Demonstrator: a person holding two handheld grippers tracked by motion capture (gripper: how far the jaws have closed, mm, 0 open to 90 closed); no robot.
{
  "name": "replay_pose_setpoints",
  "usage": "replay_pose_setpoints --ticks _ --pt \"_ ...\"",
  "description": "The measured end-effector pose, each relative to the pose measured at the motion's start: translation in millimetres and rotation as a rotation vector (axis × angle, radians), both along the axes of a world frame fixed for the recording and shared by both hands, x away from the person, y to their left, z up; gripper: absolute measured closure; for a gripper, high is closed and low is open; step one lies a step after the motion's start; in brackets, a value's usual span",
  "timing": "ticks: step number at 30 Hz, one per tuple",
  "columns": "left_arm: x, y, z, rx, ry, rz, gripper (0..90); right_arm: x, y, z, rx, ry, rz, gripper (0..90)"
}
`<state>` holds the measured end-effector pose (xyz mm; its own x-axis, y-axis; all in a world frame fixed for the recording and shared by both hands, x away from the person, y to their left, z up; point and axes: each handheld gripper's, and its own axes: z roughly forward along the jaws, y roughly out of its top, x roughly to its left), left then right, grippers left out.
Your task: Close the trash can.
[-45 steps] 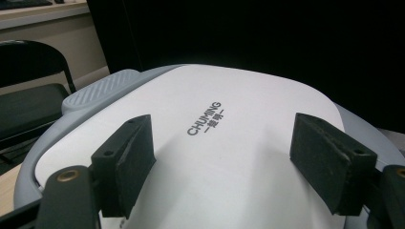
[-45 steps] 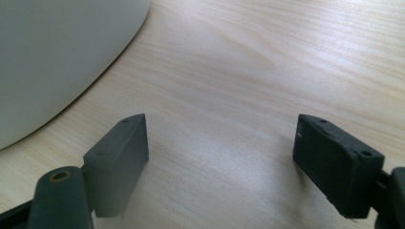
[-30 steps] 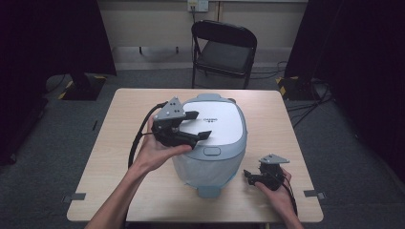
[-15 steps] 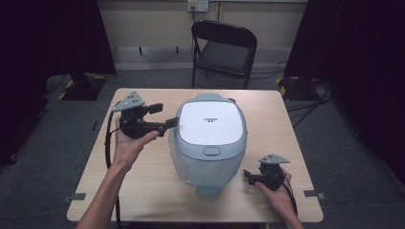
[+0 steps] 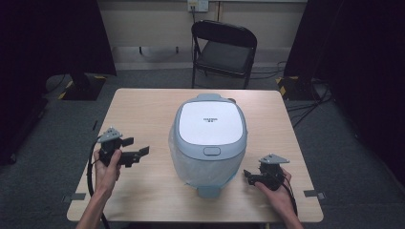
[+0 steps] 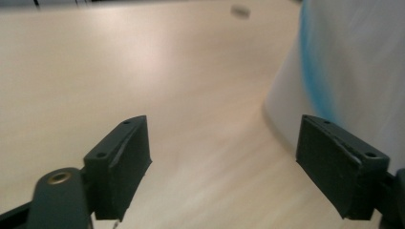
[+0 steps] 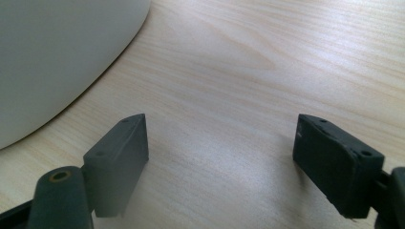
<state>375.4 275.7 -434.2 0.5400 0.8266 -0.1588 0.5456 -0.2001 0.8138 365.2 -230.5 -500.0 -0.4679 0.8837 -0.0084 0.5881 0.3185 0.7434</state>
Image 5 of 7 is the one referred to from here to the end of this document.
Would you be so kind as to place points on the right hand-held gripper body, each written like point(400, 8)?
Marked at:
point(270, 176)

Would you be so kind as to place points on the person's left hand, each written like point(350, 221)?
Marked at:
point(106, 175)

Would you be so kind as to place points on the black curtain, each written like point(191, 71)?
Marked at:
point(47, 38)
point(359, 63)

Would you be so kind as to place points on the black folding chair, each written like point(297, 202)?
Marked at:
point(223, 54)

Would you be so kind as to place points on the person's right hand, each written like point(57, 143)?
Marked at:
point(280, 198)

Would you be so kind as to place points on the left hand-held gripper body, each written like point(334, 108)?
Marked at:
point(110, 144)

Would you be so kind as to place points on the black stand base striped tape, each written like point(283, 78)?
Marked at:
point(84, 89)
point(296, 89)

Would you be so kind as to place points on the white wall socket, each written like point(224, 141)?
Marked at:
point(198, 5)

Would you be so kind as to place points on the grey floor tape strip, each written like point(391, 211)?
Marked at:
point(315, 194)
point(74, 197)

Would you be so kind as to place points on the white rice cooker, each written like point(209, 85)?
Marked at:
point(210, 124)

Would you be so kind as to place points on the small black floor tape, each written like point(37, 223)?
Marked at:
point(95, 125)

